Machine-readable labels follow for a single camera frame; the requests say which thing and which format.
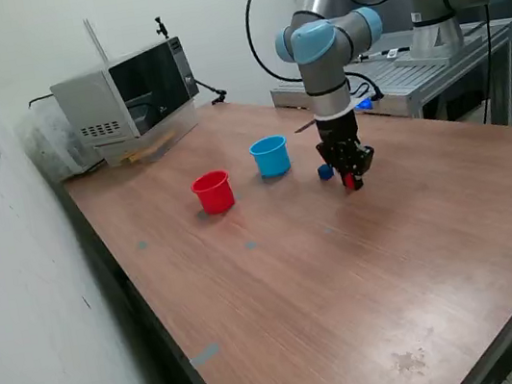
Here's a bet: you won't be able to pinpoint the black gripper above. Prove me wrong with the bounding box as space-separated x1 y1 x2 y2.
310 106 381 198

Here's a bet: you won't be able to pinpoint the blue plastic cup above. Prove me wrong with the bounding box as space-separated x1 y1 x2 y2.
247 133 294 182

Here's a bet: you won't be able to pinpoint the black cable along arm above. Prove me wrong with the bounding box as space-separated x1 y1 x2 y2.
241 0 450 90

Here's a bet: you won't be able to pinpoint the black corrugated cable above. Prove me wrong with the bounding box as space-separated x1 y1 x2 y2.
357 45 411 63

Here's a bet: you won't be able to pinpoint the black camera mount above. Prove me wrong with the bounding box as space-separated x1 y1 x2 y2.
153 14 170 40

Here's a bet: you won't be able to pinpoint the silver microwave oven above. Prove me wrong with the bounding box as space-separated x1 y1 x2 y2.
44 34 207 154

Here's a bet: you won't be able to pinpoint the black hanging cable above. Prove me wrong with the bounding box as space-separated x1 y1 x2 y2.
462 1 507 126

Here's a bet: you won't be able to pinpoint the clear acrylic stand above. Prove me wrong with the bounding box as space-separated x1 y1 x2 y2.
90 101 205 172

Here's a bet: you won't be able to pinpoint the aluminium profile robot table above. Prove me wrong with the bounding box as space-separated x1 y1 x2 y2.
265 14 512 163

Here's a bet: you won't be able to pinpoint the black tape strip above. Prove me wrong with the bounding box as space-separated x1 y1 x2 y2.
293 118 319 134

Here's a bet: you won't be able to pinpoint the thin white rod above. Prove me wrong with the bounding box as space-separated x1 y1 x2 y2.
82 14 110 66

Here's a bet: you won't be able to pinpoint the clear plastic bag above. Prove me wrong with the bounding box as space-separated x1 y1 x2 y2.
10 89 108 189

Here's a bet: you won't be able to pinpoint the wooden sticks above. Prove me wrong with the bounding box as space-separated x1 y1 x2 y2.
115 128 183 166

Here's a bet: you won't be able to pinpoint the red plastic cup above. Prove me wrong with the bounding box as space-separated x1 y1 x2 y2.
188 167 240 219

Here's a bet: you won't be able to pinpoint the aluminium robot mounting plate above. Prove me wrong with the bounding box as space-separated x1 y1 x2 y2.
394 44 461 74

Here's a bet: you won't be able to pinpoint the black microwave power cable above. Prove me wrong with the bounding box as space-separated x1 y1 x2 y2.
26 92 56 110

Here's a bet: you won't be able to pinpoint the large grey tape piece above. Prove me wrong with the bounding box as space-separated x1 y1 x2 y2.
187 341 224 370

